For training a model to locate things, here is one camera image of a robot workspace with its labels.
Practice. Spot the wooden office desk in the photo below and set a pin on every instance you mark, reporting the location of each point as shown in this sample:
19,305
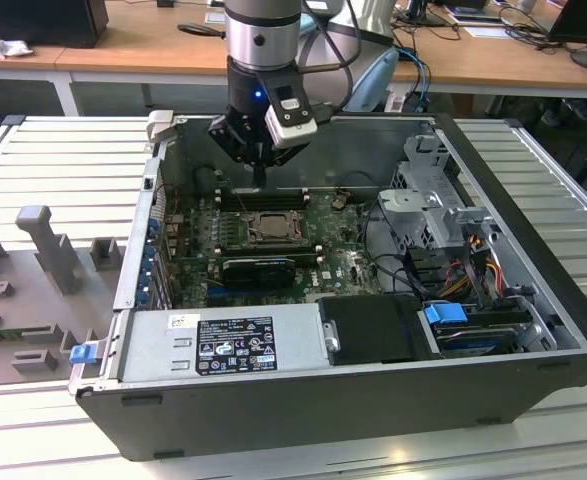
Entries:
138,45

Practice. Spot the grey plastic case latch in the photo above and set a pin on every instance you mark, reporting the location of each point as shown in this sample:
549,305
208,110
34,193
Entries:
160,125

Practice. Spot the crumpled white paper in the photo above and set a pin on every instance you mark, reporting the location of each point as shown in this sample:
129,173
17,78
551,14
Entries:
3,47

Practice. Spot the black desktop computer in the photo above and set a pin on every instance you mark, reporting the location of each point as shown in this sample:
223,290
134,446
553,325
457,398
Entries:
38,22

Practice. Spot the green motherboard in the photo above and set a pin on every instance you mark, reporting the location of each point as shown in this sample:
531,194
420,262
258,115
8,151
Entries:
338,240

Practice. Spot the silver topped CPU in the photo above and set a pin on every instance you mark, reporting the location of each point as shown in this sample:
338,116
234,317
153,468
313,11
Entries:
275,226

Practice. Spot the black RAM slot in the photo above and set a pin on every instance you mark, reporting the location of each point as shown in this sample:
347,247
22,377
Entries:
283,200
283,206
273,251
308,261
283,195
273,246
283,190
273,256

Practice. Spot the CPU socket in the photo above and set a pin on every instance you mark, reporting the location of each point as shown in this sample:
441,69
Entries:
276,243

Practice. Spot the black and silver PC case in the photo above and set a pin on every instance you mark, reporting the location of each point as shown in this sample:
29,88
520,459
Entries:
273,415

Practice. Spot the hard disk blue carrier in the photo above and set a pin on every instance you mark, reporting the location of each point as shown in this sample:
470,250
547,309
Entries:
443,320

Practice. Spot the black plastic shroud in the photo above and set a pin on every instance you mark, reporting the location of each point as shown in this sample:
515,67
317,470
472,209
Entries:
373,325

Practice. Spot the silver power supply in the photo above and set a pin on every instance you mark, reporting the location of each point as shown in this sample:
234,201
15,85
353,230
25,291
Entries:
148,345

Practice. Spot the silver metal drive cage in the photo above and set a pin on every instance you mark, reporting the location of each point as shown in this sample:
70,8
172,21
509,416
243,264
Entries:
403,205

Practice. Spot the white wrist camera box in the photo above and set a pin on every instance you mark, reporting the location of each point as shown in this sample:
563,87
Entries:
293,132

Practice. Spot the blue plastic latch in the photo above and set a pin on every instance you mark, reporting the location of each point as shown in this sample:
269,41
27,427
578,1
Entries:
83,354

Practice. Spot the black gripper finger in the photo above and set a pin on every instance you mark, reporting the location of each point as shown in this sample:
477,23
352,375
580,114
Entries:
283,157
228,137

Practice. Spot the grey parts rack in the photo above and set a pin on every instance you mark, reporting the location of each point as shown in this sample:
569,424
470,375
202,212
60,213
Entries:
55,260

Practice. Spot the black computer monitor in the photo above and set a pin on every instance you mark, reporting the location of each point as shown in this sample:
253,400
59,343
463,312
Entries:
583,20

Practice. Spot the green RAM stick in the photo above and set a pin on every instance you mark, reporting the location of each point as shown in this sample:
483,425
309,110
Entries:
3,336

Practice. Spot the black graphics card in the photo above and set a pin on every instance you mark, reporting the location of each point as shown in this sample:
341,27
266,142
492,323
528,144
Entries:
258,275

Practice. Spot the silver coin battery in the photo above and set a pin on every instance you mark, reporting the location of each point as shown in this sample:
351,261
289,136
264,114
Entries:
338,201

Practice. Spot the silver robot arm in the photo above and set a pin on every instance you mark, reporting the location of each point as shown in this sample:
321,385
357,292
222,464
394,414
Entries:
260,35

